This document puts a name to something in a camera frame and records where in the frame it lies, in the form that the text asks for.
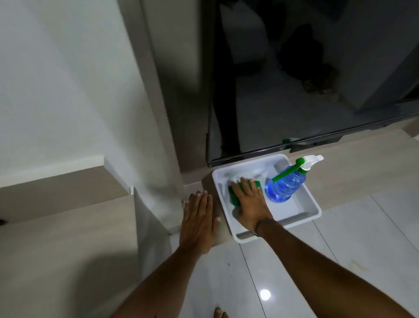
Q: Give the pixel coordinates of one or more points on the person's left hand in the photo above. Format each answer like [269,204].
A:
[198,229]

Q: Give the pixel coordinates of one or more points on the person's right hand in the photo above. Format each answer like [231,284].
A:
[252,206]

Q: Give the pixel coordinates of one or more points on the person's left thumb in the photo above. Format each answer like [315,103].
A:
[217,223]

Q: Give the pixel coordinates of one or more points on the person's right fingers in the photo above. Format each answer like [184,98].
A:
[250,188]

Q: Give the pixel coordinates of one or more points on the person's left middle finger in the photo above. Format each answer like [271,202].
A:
[203,203]

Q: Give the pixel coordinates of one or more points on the person's left little finger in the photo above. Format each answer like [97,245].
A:
[186,211]

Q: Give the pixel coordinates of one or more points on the green cleaning cloth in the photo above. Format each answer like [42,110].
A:
[234,196]

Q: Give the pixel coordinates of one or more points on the person's left forearm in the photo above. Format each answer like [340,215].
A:
[157,285]

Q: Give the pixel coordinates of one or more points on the person's right forearm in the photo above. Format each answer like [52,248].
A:
[320,272]

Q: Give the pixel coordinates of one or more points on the blue spray bottle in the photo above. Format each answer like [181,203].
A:
[284,186]

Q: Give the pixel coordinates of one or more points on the thin black wristband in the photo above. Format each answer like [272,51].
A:
[260,225]

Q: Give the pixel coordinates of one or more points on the white plastic tray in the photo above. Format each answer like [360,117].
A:
[294,209]

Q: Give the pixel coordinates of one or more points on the person's foot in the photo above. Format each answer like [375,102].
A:
[220,314]

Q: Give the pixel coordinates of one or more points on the black glass screen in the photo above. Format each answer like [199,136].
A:
[294,82]

